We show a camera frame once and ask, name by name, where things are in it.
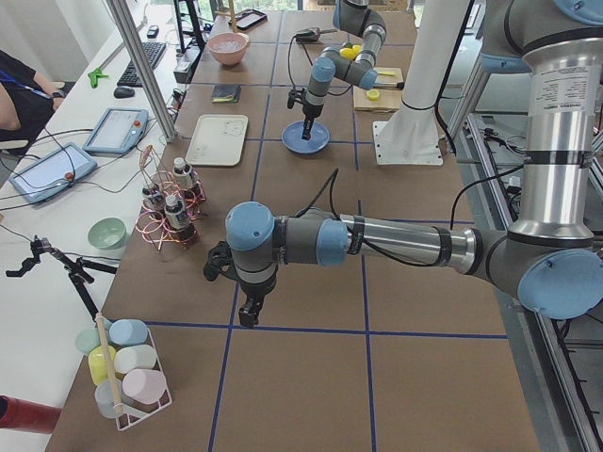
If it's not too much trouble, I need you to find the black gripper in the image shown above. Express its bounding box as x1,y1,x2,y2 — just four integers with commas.
204,241,264,328
287,88,314,140

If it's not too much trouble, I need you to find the blue plate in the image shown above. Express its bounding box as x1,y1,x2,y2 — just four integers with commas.
281,120,332,156

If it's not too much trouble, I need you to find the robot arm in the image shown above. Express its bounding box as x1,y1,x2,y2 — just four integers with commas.
287,0,386,140
204,1,602,328

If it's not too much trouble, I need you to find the lemon half slice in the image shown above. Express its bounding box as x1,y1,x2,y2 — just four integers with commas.
366,89,381,101

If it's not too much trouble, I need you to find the wooden cutting board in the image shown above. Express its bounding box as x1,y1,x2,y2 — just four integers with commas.
352,67,404,111

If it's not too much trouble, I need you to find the grey cloth with sponge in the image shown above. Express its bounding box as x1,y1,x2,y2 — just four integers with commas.
211,84,241,104

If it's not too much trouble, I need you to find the cream bear tray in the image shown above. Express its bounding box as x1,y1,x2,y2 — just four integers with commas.
185,114,249,167

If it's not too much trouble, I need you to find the metal scoop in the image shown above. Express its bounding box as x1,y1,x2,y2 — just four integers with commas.
294,27,338,43

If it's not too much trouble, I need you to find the metal cylinder tool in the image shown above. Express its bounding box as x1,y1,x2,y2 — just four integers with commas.
373,82,404,90

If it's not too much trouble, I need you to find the dark drink bottle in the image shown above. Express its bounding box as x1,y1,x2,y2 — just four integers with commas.
142,184,165,219
165,194,196,242
173,157,196,199

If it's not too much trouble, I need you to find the pink bowl with ice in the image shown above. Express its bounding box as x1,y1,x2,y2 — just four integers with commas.
207,32,250,66

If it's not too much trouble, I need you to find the dark tray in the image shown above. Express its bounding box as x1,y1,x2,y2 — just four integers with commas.
235,8,268,31

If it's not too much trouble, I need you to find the blue cup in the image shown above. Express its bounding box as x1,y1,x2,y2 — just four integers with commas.
109,319,148,347

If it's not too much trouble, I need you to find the pink cup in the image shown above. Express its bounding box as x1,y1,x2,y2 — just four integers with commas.
122,369,167,405

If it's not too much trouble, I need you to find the green bowl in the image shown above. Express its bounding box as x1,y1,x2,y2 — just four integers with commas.
88,218,127,250

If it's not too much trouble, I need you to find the yellow cup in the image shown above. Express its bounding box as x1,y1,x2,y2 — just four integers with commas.
88,346,108,386

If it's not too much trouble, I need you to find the black keyboard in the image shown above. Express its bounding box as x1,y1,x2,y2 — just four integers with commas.
116,41,169,88

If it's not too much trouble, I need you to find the black tripod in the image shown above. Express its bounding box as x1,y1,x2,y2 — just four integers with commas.
5,236,119,326

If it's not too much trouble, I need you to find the blue teach pendant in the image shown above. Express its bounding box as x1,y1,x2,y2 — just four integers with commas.
8,142,97,203
83,107,149,155

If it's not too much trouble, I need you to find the black computer mouse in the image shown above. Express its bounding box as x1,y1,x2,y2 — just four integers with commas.
113,86,136,99

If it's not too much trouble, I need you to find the green clamp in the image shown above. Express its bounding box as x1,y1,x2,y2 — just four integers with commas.
88,68,108,89

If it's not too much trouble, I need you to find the red bottle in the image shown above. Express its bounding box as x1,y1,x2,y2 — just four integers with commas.
1,395,62,434

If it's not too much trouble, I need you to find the person in black shirt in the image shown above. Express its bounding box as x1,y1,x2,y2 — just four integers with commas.
1,51,65,155

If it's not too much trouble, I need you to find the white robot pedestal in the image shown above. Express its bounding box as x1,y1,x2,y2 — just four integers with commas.
373,0,473,166

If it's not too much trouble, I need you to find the copper wire bottle rack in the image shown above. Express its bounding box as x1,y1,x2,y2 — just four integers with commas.
135,145,206,250

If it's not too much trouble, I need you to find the aluminium frame post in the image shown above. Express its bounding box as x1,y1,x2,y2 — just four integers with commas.
106,0,177,143

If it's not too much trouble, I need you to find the white wire cup rack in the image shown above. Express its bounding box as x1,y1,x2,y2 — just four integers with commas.
88,314,172,431

